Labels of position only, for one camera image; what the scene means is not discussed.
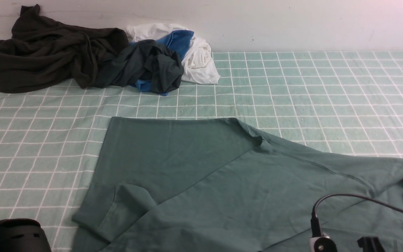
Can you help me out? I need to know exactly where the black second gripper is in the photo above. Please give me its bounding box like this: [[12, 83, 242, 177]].
[[357, 237, 385, 252]]

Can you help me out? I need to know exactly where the green long sleeve shirt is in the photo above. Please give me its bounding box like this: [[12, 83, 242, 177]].
[[72, 117, 403, 252]]

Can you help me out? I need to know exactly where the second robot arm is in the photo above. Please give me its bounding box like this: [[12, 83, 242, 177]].
[[0, 218, 385, 252]]

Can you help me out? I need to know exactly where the white crumpled garment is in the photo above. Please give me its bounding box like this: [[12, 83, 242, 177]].
[[125, 23, 220, 84]]

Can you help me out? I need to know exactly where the blue garment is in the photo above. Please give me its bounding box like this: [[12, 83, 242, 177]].
[[129, 30, 194, 96]]

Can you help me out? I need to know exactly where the dark green crumpled garment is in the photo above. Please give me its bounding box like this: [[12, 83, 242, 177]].
[[91, 40, 184, 94]]

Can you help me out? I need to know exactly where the green checkered tablecloth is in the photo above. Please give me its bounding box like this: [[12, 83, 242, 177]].
[[0, 51, 403, 252]]

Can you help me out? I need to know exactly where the dark brown crumpled garment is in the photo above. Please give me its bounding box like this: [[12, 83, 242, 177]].
[[0, 5, 129, 93]]

